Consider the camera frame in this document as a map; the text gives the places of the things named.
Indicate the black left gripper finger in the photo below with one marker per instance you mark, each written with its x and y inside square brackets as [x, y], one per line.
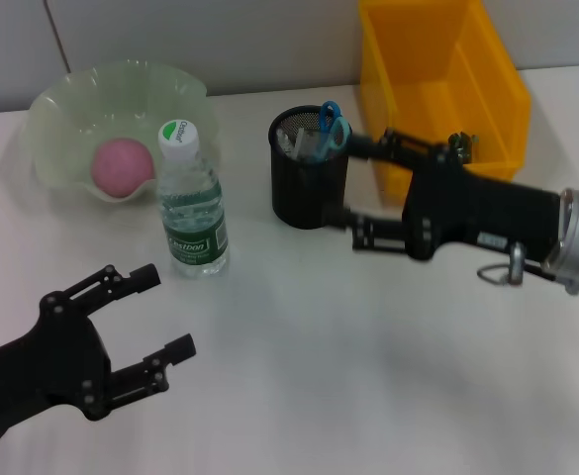
[155, 368]
[116, 284]

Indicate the black mesh pen holder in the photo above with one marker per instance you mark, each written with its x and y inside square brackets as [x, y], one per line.
[304, 193]

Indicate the blue scissors with sheath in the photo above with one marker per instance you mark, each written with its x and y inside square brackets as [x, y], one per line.
[331, 131]

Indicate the silver ballpoint pen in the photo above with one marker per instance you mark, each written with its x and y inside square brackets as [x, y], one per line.
[285, 141]

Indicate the clear water bottle green label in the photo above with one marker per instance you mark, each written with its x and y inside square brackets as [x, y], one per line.
[192, 208]

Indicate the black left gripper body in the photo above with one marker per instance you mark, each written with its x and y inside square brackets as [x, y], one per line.
[36, 366]

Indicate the yellow plastic bin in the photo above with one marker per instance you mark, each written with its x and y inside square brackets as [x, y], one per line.
[417, 74]

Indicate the pale green wavy glass bowl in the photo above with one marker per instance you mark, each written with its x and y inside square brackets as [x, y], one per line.
[71, 114]

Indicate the pink peach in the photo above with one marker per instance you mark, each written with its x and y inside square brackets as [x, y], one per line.
[121, 168]

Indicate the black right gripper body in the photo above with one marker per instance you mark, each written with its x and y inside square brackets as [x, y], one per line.
[482, 213]

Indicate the clear plastic ruler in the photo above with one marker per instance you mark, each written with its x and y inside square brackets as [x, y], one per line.
[306, 143]

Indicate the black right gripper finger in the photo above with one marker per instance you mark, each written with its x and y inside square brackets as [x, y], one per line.
[398, 146]
[368, 232]

